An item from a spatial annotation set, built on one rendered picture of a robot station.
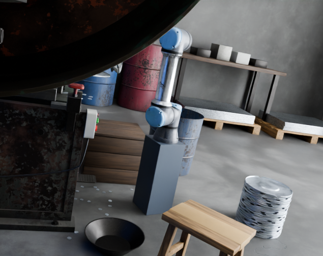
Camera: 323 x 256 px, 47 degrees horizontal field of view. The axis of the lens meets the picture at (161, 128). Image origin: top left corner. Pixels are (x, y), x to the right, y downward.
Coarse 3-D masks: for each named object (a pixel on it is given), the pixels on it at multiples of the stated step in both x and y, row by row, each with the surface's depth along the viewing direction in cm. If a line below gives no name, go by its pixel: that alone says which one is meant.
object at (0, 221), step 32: (0, 128) 171; (32, 128) 175; (64, 128) 178; (0, 160) 175; (32, 160) 179; (64, 160) 183; (0, 192) 180; (32, 192) 184; (64, 192) 188; (0, 224) 178; (32, 224) 183; (64, 224) 188
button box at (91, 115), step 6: (90, 114) 177; (96, 114) 178; (90, 120) 178; (96, 120) 179; (90, 126) 179; (84, 132) 179; (90, 132) 180; (90, 138) 182; (84, 150) 182; (30, 174) 179; (36, 174) 180; (42, 174) 181
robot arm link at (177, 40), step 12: (168, 36) 189; (180, 36) 188; (168, 48) 189; (180, 48) 192; (168, 60) 193; (168, 72) 195; (168, 84) 197; (156, 96) 200; (168, 96) 199; (156, 108) 197; (168, 108) 200; (156, 120) 199; (168, 120) 204
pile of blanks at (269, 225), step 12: (252, 192) 220; (240, 204) 230; (252, 204) 222; (264, 204) 216; (276, 204) 216; (288, 204) 221; (240, 216) 228; (252, 216) 220; (264, 216) 219; (276, 216) 218; (252, 228) 221; (264, 228) 219; (276, 228) 221
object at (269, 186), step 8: (248, 176) 236; (256, 176) 241; (248, 184) 223; (256, 184) 227; (264, 184) 228; (272, 184) 230; (280, 184) 235; (264, 192) 217; (272, 192) 219; (280, 192) 222; (288, 192) 225
